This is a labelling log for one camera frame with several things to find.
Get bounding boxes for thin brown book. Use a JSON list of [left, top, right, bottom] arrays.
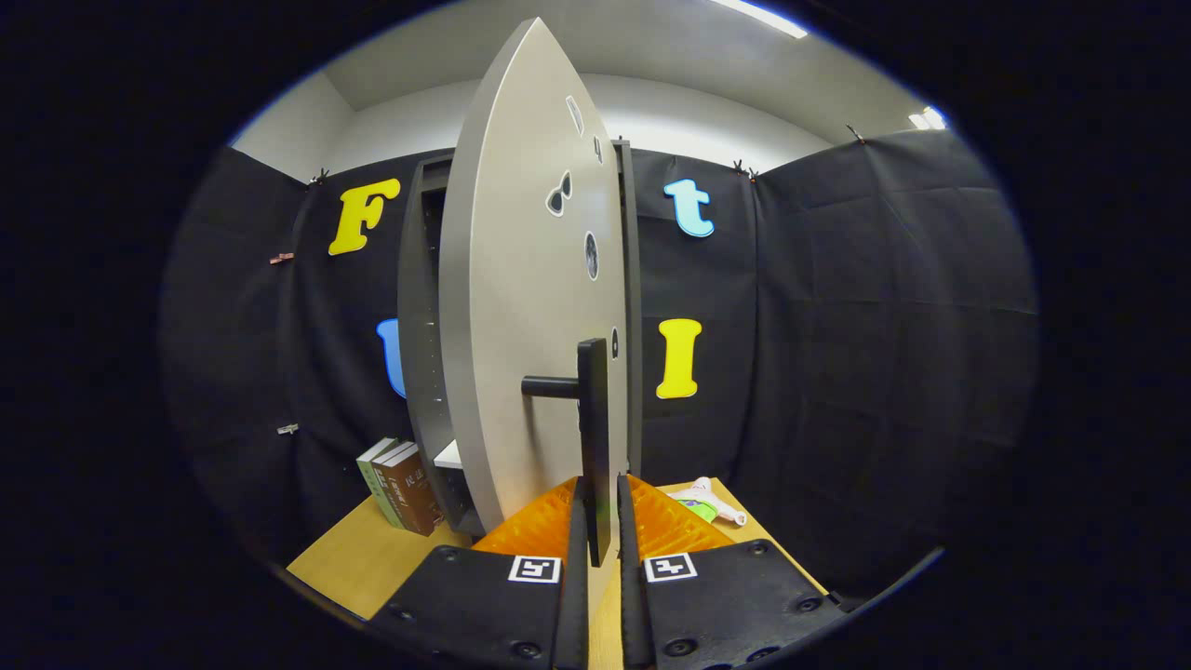
[[370, 441, 420, 533]]

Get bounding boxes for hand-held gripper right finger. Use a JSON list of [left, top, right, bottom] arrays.
[[616, 473, 848, 670]]

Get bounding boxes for black door handle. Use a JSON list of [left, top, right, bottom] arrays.
[[521, 337, 612, 569]]

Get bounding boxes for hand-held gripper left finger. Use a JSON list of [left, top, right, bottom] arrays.
[[368, 476, 590, 670]]

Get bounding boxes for thick brown book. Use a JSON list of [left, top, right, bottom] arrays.
[[380, 445, 448, 538]]

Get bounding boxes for grey cabinet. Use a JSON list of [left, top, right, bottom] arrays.
[[397, 140, 645, 536]]

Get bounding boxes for green and white toy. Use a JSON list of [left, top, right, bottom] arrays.
[[668, 476, 748, 528]]

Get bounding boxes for long ceiling light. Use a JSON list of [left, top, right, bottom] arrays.
[[712, 0, 809, 40]]

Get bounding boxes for black backdrop cloth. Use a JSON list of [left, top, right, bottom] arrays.
[[158, 126, 1038, 596]]

